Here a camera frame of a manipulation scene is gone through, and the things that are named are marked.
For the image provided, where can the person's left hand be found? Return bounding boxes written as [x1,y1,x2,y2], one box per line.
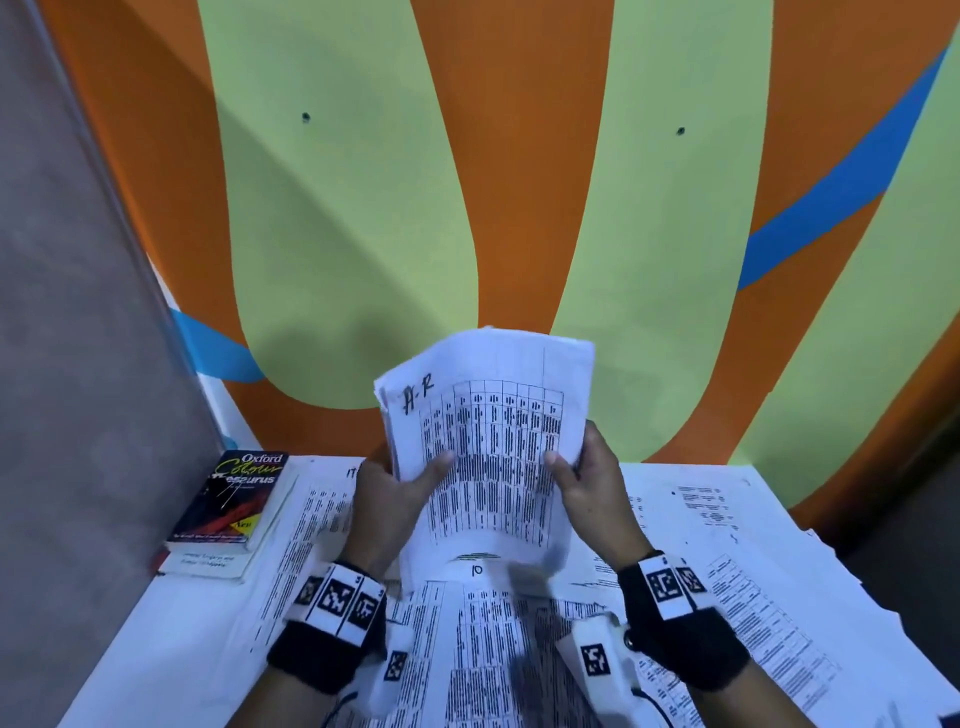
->
[341,447,456,582]

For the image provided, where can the person's right hand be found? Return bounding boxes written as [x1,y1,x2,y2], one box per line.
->
[543,420,656,572]

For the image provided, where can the bundle of printed papers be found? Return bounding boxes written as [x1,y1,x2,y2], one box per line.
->
[372,325,597,595]

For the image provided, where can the person's left forearm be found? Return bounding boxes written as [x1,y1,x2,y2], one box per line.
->
[225,666,354,728]

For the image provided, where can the person's right forearm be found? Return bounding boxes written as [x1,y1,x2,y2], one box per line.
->
[688,658,817,728]

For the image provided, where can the black wristband with marker tags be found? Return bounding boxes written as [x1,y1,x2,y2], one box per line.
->
[616,552,752,693]
[266,560,389,696]

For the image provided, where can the black paperback book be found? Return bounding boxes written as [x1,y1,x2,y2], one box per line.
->
[165,450,292,555]

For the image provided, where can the spread of printed paper sheets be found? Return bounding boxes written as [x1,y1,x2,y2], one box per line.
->
[60,453,960,728]

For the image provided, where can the white book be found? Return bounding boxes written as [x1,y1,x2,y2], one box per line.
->
[156,471,299,585]

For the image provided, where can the white wrist camera with marker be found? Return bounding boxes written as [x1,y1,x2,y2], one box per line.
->
[351,621,415,723]
[555,612,648,728]

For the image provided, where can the black camera cable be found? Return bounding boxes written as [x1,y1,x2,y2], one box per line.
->
[631,686,678,728]
[321,690,360,728]

